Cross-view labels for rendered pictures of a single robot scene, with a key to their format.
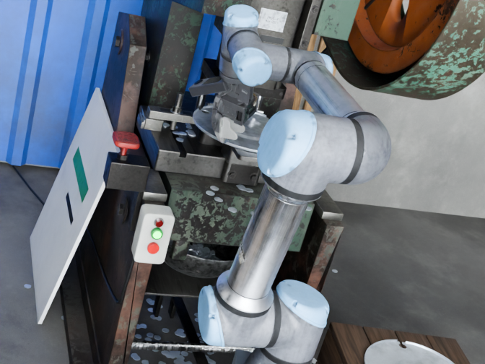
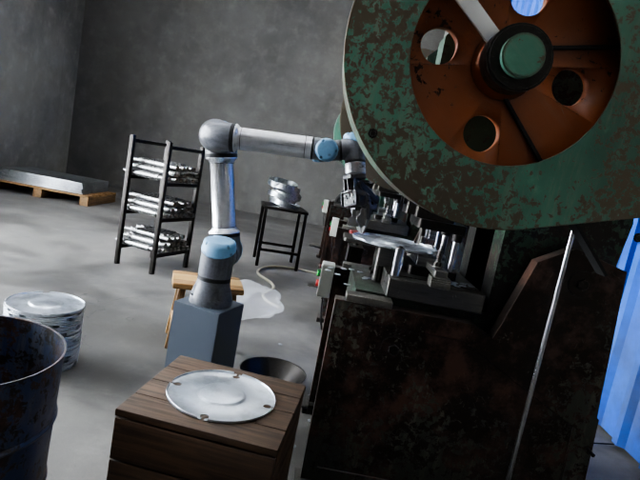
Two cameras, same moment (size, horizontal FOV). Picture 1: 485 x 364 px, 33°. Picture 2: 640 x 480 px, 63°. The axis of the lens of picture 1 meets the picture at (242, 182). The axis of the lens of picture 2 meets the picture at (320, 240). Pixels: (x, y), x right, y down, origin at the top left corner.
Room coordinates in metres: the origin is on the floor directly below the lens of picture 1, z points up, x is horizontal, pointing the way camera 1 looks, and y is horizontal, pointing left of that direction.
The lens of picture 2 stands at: (2.46, -1.71, 1.01)
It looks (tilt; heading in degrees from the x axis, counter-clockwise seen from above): 8 degrees down; 112
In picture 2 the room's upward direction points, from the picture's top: 11 degrees clockwise
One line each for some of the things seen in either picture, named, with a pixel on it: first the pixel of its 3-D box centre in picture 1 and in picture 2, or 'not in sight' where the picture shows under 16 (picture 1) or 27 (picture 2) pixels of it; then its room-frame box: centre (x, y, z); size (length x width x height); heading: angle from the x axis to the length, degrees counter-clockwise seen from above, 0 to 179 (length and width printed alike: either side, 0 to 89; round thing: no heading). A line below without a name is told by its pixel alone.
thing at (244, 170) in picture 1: (246, 159); (375, 258); (1.98, 0.01, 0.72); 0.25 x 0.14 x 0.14; 22
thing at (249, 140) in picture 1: (247, 128); (393, 242); (2.02, 0.03, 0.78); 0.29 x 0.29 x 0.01
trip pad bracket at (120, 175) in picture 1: (122, 191); (351, 266); (1.81, 0.27, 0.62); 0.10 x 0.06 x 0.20; 112
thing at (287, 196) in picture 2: not in sight; (281, 222); (0.30, 2.59, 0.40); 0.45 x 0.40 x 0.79; 124
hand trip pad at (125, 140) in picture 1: (123, 151); not in sight; (1.80, 0.29, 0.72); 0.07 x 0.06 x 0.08; 22
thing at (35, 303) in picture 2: not in sight; (46, 303); (0.73, -0.24, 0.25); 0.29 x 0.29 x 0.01
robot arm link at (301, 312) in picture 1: (294, 318); (217, 256); (1.47, -0.18, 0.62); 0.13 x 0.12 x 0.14; 113
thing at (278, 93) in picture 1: (242, 82); (435, 227); (2.15, 0.07, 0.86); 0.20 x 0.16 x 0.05; 112
